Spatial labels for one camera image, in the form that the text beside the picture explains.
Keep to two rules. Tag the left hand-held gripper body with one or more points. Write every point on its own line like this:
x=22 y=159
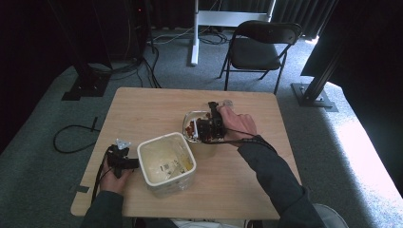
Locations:
x=118 y=158

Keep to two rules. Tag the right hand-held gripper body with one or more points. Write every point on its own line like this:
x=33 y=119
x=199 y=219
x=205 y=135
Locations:
x=214 y=126

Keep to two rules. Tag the clear plastic cup with food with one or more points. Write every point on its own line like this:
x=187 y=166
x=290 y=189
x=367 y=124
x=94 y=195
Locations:
x=190 y=128

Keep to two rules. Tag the white square bin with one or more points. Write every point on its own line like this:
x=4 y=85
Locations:
x=166 y=163

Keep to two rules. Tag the person's right hand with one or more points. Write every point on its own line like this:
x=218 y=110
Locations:
x=239 y=125

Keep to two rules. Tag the person's left hand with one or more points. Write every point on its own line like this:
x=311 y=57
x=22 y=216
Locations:
x=114 y=183

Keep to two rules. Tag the clear plastic cup lid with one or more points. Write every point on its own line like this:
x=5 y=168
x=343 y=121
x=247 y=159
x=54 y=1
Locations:
x=227 y=102

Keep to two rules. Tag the grey tape strip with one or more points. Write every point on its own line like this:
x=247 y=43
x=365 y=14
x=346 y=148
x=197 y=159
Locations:
x=79 y=189

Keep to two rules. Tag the black stand with square base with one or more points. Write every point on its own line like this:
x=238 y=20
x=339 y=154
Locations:
x=87 y=84

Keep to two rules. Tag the black folding chair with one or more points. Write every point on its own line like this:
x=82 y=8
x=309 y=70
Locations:
x=256 y=50

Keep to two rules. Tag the black profile stand with base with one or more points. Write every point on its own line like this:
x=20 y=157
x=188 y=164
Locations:
x=313 y=95

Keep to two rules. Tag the white metal stand frame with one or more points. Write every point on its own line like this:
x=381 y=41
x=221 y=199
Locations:
x=221 y=18

